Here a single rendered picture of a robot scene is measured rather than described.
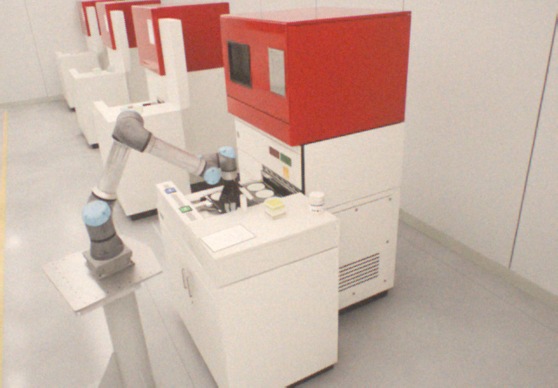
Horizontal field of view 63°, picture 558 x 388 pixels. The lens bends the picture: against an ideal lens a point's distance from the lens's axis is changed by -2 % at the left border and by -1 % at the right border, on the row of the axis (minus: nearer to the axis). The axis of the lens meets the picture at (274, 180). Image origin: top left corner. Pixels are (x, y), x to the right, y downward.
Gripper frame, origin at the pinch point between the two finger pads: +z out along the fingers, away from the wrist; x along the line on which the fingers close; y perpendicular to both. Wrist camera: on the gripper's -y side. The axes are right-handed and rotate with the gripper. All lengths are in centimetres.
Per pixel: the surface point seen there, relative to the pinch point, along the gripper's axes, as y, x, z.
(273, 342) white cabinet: -28, -29, 51
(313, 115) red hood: 29, -36, -45
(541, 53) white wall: 113, -151, -63
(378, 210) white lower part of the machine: 61, -68, 21
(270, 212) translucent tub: -7.9, -23.7, -8.7
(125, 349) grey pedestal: -48, 41, 54
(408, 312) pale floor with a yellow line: 59, -90, 91
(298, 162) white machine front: 24.4, -29.0, -21.3
